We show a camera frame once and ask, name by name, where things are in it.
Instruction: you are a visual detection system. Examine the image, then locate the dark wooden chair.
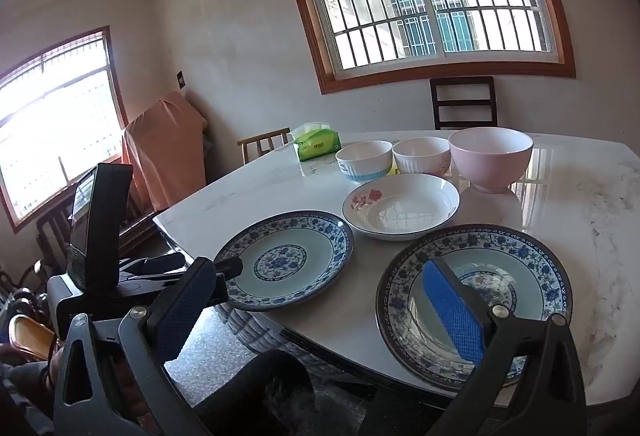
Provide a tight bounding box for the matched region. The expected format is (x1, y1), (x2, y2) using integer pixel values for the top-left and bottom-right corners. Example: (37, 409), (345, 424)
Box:
(430, 76), (499, 131)

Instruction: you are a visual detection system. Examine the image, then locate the white bowl blue stripe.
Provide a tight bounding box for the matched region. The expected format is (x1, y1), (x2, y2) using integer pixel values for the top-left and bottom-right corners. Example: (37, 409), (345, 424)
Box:
(335, 140), (393, 183)

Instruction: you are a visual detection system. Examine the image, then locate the white marble dining table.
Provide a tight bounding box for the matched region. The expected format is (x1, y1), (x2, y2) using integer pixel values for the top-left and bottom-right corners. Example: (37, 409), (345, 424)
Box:
(152, 131), (640, 409)

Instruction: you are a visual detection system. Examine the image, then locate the light wooden chair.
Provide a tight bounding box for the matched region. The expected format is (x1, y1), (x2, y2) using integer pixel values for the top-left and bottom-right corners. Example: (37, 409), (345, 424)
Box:
(237, 127), (292, 165)

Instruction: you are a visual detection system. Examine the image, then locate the blue patterned plate dark rim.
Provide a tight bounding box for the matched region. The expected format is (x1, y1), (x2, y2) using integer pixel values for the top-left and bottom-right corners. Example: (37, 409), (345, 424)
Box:
(376, 224), (573, 389)

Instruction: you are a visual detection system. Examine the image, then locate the green tissue pack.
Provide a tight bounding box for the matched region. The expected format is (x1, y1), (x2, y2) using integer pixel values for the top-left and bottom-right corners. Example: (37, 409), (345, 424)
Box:
(291, 122), (342, 161)

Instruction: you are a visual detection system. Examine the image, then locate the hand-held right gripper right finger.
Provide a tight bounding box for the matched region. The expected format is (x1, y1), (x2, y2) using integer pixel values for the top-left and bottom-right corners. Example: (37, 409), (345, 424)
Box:
(422, 258), (587, 436)

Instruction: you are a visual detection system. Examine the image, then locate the side window wooden frame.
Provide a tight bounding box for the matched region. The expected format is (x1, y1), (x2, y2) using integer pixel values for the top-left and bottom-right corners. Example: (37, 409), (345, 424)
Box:
(0, 26), (128, 235)

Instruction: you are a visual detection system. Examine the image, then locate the large pink bowl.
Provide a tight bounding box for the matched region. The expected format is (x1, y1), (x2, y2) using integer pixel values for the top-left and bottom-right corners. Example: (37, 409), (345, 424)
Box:
(448, 127), (534, 194)

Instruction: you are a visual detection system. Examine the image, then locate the white floral dish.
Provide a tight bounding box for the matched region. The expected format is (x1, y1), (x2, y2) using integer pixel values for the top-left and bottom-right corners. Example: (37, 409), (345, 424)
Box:
(342, 173), (461, 241)

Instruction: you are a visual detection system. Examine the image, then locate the white bowl rabbit print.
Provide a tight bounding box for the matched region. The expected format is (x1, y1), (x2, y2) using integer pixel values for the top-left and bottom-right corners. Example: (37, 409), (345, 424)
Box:
(392, 137), (452, 177)

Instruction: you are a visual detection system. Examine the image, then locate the orange cloth covered furniture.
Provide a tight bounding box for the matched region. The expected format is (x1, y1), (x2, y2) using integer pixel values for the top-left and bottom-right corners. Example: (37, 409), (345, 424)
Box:
(121, 90), (208, 211)

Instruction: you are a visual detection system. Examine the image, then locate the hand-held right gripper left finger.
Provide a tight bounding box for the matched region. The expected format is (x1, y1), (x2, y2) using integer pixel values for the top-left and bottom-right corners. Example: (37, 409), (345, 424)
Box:
(54, 258), (217, 436)

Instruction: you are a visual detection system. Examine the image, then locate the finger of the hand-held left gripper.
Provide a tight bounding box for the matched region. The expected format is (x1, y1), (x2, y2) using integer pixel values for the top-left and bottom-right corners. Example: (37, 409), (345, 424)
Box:
(215, 258), (244, 304)
(122, 252), (187, 277)

